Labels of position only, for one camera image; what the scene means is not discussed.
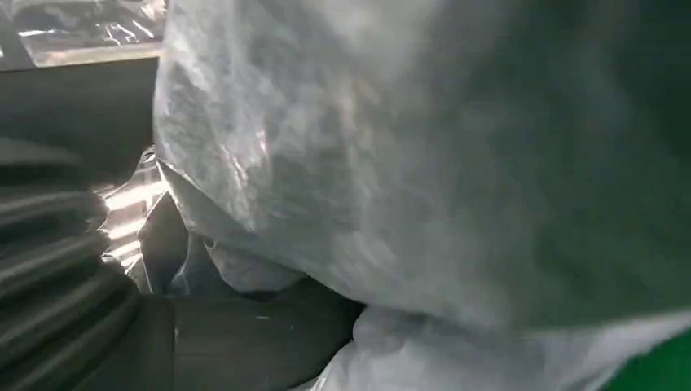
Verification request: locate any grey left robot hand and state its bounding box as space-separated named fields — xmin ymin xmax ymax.
xmin=0 ymin=56 xmax=365 ymax=391

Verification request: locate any bulky grey parcel bag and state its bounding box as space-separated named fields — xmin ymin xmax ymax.
xmin=152 ymin=0 xmax=691 ymax=391

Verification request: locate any electronic scale with steel tray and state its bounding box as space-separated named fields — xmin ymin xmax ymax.
xmin=0 ymin=0 xmax=169 ymax=70

